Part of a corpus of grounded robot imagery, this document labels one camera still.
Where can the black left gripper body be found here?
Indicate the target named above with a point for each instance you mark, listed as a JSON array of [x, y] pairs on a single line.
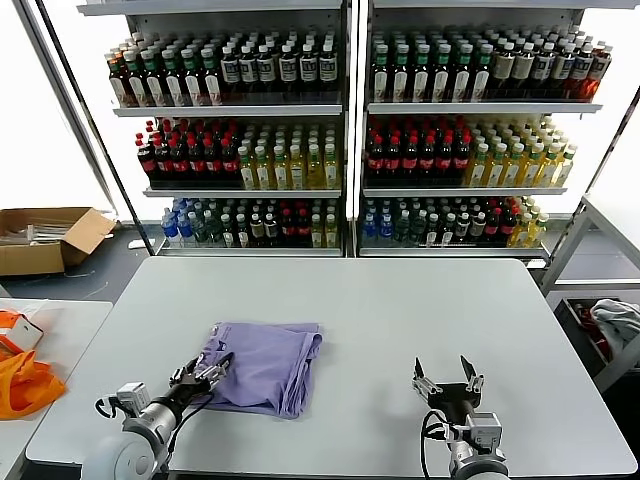
[[185, 392]]

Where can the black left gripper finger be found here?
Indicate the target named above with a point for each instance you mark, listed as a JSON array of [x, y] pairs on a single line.
[[217, 371], [182, 374]]

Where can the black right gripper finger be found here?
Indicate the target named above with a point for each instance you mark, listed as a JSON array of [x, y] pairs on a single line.
[[476, 382], [424, 384]]

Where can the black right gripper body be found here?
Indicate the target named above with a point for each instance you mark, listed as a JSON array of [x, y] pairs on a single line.
[[457, 397]]

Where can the purple printed t-shirt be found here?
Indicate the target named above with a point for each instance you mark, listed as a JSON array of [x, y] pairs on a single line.
[[265, 365]]

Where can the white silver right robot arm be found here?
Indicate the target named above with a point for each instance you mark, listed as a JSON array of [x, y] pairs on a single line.
[[472, 462]]

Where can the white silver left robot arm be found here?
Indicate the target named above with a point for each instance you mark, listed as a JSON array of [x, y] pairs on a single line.
[[150, 425]]

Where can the black laundry bin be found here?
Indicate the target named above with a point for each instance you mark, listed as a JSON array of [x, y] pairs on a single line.
[[575, 340]]

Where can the red crumpled garment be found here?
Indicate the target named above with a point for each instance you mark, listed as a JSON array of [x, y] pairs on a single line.
[[586, 316]]

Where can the white paper slip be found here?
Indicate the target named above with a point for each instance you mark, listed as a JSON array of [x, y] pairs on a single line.
[[134, 244]]

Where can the small dark bottle white cap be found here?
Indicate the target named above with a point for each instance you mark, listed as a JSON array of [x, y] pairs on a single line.
[[242, 232], [477, 227], [270, 227], [462, 227], [447, 232], [432, 232], [256, 227], [228, 232]]

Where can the dark green drink bottle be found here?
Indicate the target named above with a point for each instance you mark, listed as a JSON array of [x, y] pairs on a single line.
[[200, 230], [213, 230], [402, 230], [417, 230]]

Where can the grey white crumpled garment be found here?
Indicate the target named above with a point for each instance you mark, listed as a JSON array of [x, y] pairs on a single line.
[[615, 317]]

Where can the yellow juice bottle white cap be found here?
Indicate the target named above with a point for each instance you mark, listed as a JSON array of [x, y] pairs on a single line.
[[317, 234], [521, 234], [513, 167], [531, 167], [478, 167], [331, 170], [548, 167], [297, 170], [496, 167], [262, 170], [245, 170], [331, 234], [314, 170], [565, 167], [537, 232], [280, 170]]

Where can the cola bottle red cap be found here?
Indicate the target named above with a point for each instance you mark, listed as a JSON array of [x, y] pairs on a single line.
[[178, 162], [492, 225], [445, 160], [146, 162], [162, 162], [375, 160], [392, 160], [286, 225], [213, 162], [410, 160], [302, 225], [196, 162], [462, 160], [427, 160], [230, 162], [508, 222]]

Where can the white orange carton box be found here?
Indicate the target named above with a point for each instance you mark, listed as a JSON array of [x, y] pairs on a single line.
[[25, 332]]

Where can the orange plastic bag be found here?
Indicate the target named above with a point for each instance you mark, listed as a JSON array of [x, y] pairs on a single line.
[[20, 390]]

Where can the open brown cardboard box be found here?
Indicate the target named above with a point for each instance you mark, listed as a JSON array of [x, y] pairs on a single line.
[[30, 260]]

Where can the clear plastic packed items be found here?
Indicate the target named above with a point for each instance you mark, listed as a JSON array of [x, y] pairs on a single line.
[[35, 232]]

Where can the grey metal drinks shelf unit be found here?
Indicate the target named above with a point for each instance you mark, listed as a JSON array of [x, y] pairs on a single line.
[[225, 111], [475, 107]]

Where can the dark drink bottle blue label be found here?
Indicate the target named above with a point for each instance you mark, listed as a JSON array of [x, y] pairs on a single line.
[[582, 70], [230, 70], [328, 67], [563, 70], [248, 70], [544, 67], [287, 70], [265, 70], [308, 67]]

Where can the dark drink bottle beige label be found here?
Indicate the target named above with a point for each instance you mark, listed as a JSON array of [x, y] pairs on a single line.
[[524, 67], [504, 67]]

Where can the red drink bottle white cap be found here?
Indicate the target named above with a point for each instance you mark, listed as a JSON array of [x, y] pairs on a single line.
[[599, 72]]

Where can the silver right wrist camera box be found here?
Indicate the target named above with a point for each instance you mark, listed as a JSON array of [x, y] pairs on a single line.
[[482, 430]]

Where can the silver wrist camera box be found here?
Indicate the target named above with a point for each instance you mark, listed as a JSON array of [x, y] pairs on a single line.
[[482, 430], [132, 395]]

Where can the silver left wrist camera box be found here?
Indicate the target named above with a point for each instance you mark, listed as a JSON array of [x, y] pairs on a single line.
[[132, 395]]

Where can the grey metal frame rack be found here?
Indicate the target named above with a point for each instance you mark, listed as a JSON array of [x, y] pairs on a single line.
[[567, 245]]

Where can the black slanted frame pole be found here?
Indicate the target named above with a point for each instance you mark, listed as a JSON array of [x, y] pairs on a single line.
[[611, 145], [126, 200]]

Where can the grey slanted frame beam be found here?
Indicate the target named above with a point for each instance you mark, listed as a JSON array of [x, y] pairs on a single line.
[[62, 90]]

